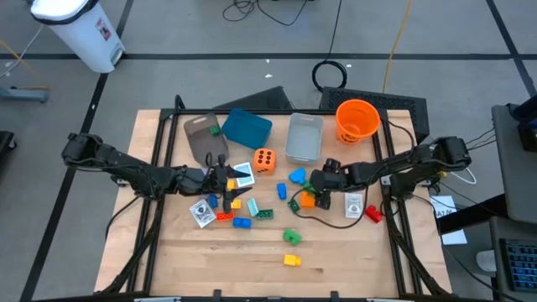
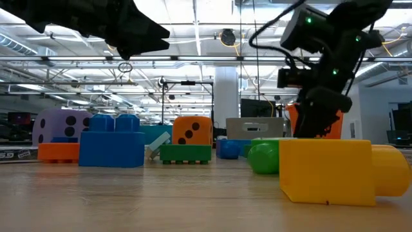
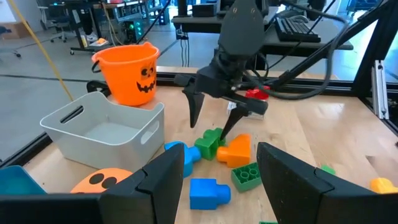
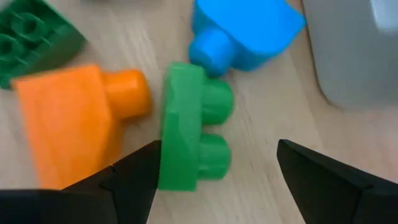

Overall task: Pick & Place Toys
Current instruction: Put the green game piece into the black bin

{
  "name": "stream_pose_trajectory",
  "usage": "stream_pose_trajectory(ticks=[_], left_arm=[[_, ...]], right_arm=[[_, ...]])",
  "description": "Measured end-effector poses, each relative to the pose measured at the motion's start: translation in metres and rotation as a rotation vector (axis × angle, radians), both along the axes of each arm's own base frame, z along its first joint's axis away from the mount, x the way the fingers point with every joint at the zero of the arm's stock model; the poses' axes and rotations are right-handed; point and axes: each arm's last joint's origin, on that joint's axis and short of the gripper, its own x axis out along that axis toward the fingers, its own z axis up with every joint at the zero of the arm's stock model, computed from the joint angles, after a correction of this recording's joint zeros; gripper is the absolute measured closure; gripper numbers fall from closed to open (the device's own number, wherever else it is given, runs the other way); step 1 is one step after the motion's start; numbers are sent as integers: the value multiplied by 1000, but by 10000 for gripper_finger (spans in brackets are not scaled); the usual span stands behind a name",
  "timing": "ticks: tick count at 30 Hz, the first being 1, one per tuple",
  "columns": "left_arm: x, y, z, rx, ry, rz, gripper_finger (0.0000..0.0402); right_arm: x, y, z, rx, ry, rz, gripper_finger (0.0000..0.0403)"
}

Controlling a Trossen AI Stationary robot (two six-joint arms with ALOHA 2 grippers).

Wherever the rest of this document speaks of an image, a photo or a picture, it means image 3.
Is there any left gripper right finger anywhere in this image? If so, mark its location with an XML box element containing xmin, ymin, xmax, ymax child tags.
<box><xmin>256</xmin><ymin>141</ymin><xmax>398</xmax><ymax>224</ymax></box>

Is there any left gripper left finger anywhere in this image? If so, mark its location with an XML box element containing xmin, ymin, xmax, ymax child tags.
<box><xmin>0</xmin><ymin>142</ymin><xmax>186</xmax><ymax>224</ymax></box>

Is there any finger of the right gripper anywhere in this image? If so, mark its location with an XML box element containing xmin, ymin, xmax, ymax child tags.
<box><xmin>219</xmin><ymin>104</ymin><xmax>250</xmax><ymax>141</ymax></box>
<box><xmin>182</xmin><ymin>83</ymin><xmax>206</xmax><ymax>129</ymax></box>

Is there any orange large toy block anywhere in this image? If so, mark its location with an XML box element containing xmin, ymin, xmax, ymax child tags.
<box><xmin>216</xmin><ymin>133</ymin><xmax>252</xmax><ymax>169</ymax></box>

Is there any orange foam die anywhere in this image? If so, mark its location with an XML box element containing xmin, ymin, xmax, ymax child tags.
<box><xmin>70</xmin><ymin>167</ymin><xmax>134</xmax><ymax>195</ymax></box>

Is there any blue toy block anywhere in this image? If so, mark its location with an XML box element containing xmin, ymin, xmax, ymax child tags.
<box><xmin>189</xmin><ymin>177</ymin><xmax>232</xmax><ymax>211</ymax></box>

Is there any red toy block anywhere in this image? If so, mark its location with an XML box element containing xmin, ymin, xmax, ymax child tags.
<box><xmin>244</xmin><ymin>85</ymin><xmax>271</xmax><ymax>101</ymax></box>

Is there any light blue large block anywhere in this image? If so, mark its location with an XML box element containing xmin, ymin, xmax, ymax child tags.
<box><xmin>164</xmin><ymin>141</ymin><xmax>203</xmax><ymax>179</ymax></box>

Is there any light grey plastic bin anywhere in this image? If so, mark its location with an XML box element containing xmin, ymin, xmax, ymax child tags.
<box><xmin>39</xmin><ymin>91</ymin><xmax>166</xmax><ymax>174</ymax></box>

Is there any green small square brick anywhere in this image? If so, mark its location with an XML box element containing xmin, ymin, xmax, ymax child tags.
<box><xmin>230</xmin><ymin>162</ymin><xmax>263</xmax><ymax>193</ymax></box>

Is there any yellow large toy block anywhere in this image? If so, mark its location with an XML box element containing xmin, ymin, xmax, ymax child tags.
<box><xmin>369</xmin><ymin>177</ymin><xmax>398</xmax><ymax>195</ymax></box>

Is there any orange pumpkin bucket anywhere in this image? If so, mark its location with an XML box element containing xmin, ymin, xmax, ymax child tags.
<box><xmin>90</xmin><ymin>41</ymin><xmax>161</xmax><ymax>108</ymax></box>

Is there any black keyboard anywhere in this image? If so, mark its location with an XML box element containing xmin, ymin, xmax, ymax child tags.
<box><xmin>274</xmin><ymin>16</ymin><xmax>322</xmax><ymax>44</ymax></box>

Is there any dark desk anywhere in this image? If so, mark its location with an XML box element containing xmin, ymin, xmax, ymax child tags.
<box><xmin>171</xmin><ymin>11</ymin><xmax>354</xmax><ymax>71</ymax></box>

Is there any computer tower with green lights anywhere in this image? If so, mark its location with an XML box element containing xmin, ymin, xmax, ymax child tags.
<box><xmin>123</xmin><ymin>18</ymin><xmax>145</xmax><ymax>45</ymax></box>

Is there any teal plastic bin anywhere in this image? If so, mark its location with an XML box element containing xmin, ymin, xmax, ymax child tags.
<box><xmin>0</xmin><ymin>165</ymin><xmax>48</xmax><ymax>196</ymax></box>

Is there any silver aluminium extrusion bar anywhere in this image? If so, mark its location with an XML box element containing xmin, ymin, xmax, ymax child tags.
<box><xmin>371</xmin><ymin>59</ymin><xmax>391</xmax><ymax>121</ymax></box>

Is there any cardboard box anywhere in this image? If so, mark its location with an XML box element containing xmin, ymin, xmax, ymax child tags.
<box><xmin>0</xmin><ymin>21</ymin><xmax>31</xmax><ymax>40</ymax></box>

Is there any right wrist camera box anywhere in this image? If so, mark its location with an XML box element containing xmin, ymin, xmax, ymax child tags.
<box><xmin>195</xmin><ymin>60</ymin><xmax>243</xmax><ymax>98</ymax></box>

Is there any yellow hanging cable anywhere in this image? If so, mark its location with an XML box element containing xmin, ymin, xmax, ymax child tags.
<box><xmin>6</xmin><ymin>0</ymin><xmax>75</xmax><ymax>102</ymax></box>

